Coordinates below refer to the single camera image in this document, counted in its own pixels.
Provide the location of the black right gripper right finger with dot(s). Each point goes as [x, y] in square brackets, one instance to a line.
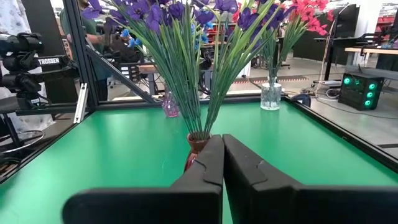
[280, 205]

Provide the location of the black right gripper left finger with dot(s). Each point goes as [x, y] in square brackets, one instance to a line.
[186, 205]

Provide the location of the pink glass vase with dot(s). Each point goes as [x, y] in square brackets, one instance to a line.
[170, 109]

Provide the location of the purple artificial flower bunch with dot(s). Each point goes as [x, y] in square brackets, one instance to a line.
[230, 62]
[177, 62]
[203, 17]

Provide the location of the blue artificial flower bunch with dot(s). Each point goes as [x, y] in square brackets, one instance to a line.
[203, 39]
[125, 33]
[136, 42]

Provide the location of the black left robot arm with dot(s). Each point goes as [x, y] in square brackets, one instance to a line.
[48, 61]

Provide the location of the red glass vase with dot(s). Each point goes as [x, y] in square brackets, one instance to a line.
[196, 146]

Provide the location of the clear glass vase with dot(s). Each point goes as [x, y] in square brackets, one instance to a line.
[271, 96]

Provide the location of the green table mat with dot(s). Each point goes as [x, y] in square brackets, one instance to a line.
[124, 140]

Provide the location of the black computer green lights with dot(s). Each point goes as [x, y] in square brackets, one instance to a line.
[357, 96]

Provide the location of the wooden desk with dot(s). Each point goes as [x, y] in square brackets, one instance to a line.
[370, 49]

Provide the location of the black monitor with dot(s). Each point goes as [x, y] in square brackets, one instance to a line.
[345, 25]

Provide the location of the person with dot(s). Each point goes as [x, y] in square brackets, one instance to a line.
[91, 28]

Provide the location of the black stool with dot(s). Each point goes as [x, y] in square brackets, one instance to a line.
[7, 105]

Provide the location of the silver metal bracket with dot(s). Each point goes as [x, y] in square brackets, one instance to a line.
[81, 102]

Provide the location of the black aluminium table frame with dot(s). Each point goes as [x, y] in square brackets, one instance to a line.
[79, 62]

